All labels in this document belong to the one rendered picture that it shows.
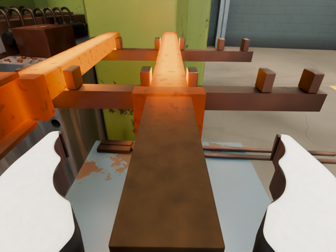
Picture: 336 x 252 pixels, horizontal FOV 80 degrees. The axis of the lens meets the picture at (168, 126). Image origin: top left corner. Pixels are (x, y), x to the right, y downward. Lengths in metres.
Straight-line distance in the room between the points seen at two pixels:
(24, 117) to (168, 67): 0.13
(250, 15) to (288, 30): 1.10
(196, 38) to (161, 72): 0.87
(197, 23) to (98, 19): 0.52
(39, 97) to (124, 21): 0.49
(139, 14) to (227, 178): 0.47
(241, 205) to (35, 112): 0.37
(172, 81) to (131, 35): 0.48
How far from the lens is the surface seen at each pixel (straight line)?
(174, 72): 0.19
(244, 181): 0.48
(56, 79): 0.22
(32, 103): 0.19
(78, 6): 1.08
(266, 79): 0.22
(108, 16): 0.65
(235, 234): 0.40
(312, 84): 0.24
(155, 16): 0.61
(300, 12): 6.82
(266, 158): 0.55
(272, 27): 6.65
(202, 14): 1.04
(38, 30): 0.59
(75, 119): 0.63
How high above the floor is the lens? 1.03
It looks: 31 degrees down
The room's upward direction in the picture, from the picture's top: 1 degrees clockwise
